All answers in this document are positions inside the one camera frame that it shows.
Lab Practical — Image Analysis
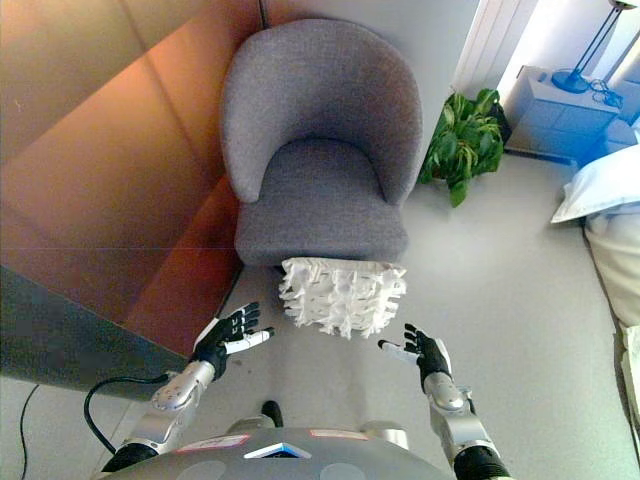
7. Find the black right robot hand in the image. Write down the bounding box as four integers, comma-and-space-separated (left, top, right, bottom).
377, 323, 454, 379

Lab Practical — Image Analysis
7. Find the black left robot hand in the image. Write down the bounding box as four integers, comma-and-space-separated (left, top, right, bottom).
192, 300, 276, 374

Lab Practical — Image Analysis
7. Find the white shaggy pillow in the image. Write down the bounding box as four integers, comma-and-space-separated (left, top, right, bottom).
277, 256, 408, 340

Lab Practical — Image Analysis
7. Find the white bed pillow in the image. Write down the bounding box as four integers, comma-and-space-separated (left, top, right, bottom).
550, 144, 640, 225

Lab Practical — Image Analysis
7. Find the grey robot torso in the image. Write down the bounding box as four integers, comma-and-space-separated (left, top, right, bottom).
102, 418, 456, 480

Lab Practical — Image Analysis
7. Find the white bed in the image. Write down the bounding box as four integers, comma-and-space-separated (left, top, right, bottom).
583, 212, 640, 480

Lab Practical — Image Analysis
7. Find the wooden wardrobe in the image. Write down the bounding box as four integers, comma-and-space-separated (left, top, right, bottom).
0, 0, 271, 391

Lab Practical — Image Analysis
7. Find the grey upholstered armchair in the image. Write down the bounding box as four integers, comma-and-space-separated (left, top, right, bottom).
219, 18, 424, 267

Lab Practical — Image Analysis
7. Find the green potted plant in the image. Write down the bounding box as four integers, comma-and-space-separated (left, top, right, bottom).
418, 88, 505, 208

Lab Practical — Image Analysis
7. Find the white nightstand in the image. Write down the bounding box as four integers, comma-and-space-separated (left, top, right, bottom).
504, 64, 621, 164

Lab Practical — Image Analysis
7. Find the blue floor lamp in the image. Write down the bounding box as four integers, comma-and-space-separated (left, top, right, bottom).
551, 0, 635, 95

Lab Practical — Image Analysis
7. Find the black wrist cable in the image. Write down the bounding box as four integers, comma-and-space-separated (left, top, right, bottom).
83, 372, 171, 455

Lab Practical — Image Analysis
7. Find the thin black floor cable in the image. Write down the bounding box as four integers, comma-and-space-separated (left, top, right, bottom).
18, 383, 40, 480

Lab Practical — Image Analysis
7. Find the tangled blue cable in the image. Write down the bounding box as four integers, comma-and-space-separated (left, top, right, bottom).
588, 78, 626, 108

